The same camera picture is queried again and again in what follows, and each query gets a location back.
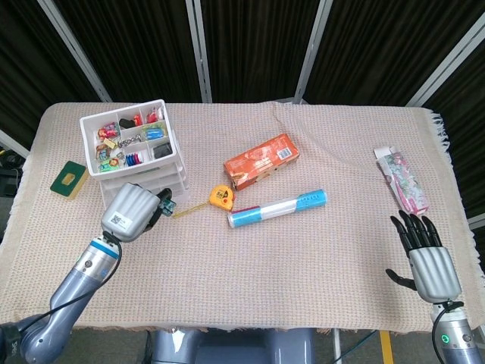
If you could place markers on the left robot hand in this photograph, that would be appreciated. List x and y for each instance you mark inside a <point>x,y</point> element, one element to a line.
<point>130,210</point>

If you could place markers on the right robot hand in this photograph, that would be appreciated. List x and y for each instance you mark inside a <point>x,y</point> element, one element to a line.
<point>433,270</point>

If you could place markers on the green circuit board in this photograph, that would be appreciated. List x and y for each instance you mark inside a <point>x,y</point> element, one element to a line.
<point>169,208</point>

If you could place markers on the clear plastic drawer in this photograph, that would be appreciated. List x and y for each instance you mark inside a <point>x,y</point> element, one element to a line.
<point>178,186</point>

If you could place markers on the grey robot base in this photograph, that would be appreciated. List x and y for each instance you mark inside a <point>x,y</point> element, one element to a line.
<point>227,347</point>

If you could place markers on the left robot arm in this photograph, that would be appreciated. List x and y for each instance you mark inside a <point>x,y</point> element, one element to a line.
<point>76,280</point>

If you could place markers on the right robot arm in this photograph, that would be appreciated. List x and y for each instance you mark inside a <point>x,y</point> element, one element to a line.
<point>454,337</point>

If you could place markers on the black rectangular pad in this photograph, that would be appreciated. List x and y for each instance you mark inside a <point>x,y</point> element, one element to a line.
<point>162,151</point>

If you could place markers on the orange biscuit box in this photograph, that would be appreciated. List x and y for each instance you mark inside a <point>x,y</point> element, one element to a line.
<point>261,161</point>

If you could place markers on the green yellow sponge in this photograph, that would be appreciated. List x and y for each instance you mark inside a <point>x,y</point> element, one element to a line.
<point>68,178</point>

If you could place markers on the small red figurine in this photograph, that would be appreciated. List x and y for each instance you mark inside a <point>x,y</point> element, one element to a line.
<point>138,120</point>

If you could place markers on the yellow tape measure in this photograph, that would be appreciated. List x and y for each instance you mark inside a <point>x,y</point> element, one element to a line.
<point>221,197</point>

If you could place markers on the floral tissue pack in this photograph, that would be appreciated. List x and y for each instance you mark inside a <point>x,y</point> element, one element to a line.
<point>403,182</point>

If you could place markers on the red white small item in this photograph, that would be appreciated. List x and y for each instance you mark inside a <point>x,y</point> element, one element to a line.
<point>153,115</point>

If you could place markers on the metal table leg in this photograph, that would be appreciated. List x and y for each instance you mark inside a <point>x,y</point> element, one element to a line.
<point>336,347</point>

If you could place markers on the beige woven tablecloth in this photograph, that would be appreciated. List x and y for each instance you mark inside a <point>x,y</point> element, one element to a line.
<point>265,258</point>

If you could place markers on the blue cling film roll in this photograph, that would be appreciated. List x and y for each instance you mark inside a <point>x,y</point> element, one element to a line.
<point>276,208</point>

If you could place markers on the dark folding screen panel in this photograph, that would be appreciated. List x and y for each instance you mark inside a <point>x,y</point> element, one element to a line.
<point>257,49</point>
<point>470,113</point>
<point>144,49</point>
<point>22,76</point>
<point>386,49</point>

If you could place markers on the white plastic drawer organizer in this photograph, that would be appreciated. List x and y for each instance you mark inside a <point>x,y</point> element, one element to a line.
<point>132,169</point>

